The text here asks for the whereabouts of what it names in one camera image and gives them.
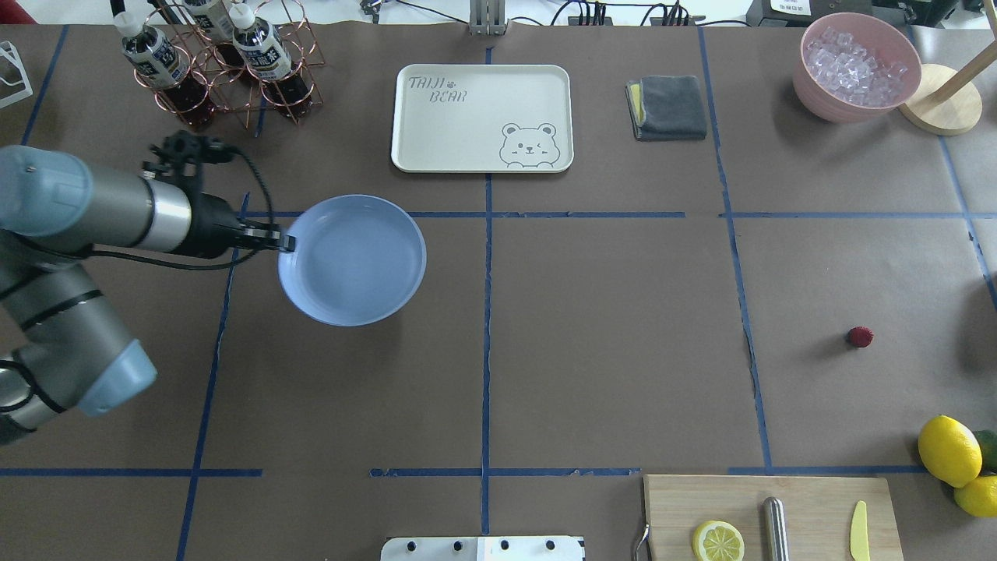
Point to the cream bear tray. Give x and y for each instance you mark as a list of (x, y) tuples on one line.
[(479, 118)]

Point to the pink bowl of ice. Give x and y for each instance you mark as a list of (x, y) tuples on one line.
[(852, 67)]

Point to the large yellow lemon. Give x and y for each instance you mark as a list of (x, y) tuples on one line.
[(949, 451)]

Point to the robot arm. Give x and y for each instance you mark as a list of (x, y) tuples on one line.
[(58, 211)]

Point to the tea bottle right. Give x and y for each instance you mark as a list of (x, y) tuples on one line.
[(261, 46)]

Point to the tea bottle left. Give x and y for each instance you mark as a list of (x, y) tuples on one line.
[(164, 69)]

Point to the green lime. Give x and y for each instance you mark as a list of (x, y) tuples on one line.
[(987, 442)]

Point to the copper wire bottle rack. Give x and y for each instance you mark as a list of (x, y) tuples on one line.
[(236, 92)]

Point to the grey folded cloth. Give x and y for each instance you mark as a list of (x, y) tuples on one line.
[(666, 108)]

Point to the white wire cup rack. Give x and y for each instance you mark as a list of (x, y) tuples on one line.
[(15, 83)]

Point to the yellow plastic knife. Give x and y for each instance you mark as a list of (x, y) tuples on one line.
[(859, 539)]

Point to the tea bottle middle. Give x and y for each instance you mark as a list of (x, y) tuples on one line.
[(212, 18)]

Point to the half lemon slice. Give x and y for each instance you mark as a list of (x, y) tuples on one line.
[(717, 540)]

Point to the blue round plate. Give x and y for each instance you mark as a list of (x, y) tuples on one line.
[(357, 259)]

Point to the round wooden stand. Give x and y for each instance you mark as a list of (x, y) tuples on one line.
[(946, 102)]

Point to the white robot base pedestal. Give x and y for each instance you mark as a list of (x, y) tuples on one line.
[(515, 547)]

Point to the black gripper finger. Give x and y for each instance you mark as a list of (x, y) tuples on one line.
[(273, 242), (257, 230)]

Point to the tea bottle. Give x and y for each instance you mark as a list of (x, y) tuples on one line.
[(164, 69), (261, 46), (212, 18)]

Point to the red strawberry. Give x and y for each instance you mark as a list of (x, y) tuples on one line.
[(860, 337)]

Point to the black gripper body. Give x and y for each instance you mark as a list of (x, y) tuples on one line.
[(212, 227)]

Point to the wooden cutting board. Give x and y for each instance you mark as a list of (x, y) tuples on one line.
[(818, 513)]

